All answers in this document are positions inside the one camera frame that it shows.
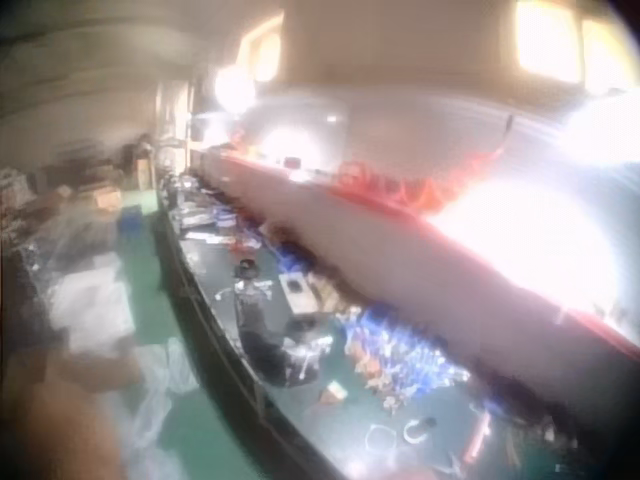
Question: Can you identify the grey tray with black part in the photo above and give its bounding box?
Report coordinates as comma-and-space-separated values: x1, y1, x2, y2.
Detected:
277, 272, 322, 317

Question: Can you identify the black round part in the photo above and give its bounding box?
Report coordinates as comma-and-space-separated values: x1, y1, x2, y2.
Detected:
233, 258, 262, 282

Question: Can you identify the red-edged overhead shelf board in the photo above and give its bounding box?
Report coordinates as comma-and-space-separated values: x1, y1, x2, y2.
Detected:
197, 144, 640, 431

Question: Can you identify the clutter of tools and parts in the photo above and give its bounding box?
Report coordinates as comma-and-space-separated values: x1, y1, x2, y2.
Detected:
158, 169, 271, 254

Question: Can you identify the long green-topped workbench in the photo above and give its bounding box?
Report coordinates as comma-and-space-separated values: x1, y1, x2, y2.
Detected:
151, 167, 591, 480

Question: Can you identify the row of blue parts bins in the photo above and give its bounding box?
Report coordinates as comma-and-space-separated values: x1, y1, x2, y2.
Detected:
344, 303, 459, 399

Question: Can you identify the small orange white box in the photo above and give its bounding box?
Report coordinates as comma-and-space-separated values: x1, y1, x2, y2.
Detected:
319, 379, 350, 407

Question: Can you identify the blue crate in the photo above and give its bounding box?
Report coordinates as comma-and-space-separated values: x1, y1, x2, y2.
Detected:
116, 206, 145, 237

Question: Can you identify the small bright window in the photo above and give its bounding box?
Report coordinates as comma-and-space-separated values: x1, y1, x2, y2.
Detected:
249, 27, 284, 85

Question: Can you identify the white curved strip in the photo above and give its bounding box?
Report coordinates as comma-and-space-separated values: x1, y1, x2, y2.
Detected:
402, 418, 432, 445

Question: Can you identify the clear plastic bag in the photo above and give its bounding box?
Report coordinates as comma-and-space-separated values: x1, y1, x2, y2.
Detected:
119, 337, 201, 480

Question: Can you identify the heap of brown cartons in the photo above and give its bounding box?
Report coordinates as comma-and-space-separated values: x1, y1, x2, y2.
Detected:
0, 134, 154, 214

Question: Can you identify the large bright window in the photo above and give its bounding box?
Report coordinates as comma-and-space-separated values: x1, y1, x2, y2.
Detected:
513, 0, 639, 89

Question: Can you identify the white cable ring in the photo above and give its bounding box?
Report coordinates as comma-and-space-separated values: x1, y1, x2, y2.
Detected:
363, 423, 402, 453

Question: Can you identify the red-handled tool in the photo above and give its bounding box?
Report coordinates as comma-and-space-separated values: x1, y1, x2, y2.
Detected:
462, 412, 496, 469

